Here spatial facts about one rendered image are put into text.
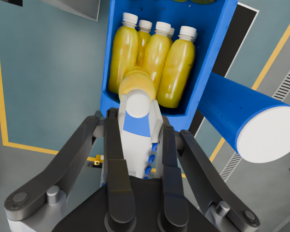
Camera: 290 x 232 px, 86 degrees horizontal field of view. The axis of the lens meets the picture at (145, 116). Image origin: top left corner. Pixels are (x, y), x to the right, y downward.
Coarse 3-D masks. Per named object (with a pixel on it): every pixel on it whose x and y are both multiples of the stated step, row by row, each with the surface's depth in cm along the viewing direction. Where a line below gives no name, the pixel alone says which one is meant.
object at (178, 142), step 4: (164, 116) 20; (164, 120) 19; (160, 132) 17; (176, 132) 17; (160, 136) 17; (176, 136) 16; (176, 140) 16; (180, 140) 16; (176, 144) 16; (180, 144) 16; (184, 144) 16; (176, 148) 17; (180, 148) 17; (184, 148) 17
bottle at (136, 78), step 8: (128, 72) 33; (136, 72) 30; (144, 72) 32; (128, 80) 26; (136, 80) 26; (144, 80) 26; (120, 88) 27; (128, 88) 25; (136, 88) 25; (144, 88) 25; (152, 88) 27; (120, 96) 27; (152, 96) 26
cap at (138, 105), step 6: (132, 96) 22; (138, 96) 22; (144, 96) 22; (132, 102) 23; (138, 102) 23; (144, 102) 23; (150, 102) 23; (126, 108) 23; (132, 108) 23; (138, 108) 23; (144, 108) 23; (150, 108) 23; (132, 114) 23; (138, 114) 23; (144, 114) 24
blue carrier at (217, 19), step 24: (120, 0) 40; (144, 0) 46; (168, 0) 48; (216, 0) 42; (120, 24) 44; (192, 24) 48; (216, 24) 30; (216, 48) 33; (192, 72) 50; (192, 96) 36; (144, 120) 35; (168, 120) 36
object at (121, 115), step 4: (124, 96) 21; (124, 100) 20; (120, 104) 19; (124, 104) 19; (120, 108) 18; (124, 108) 18; (120, 112) 17; (124, 112) 17; (120, 116) 16; (124, 116) 16; (120, 120) 17; (120, 124) 17; (120, 128) 17; (120, 132) 17
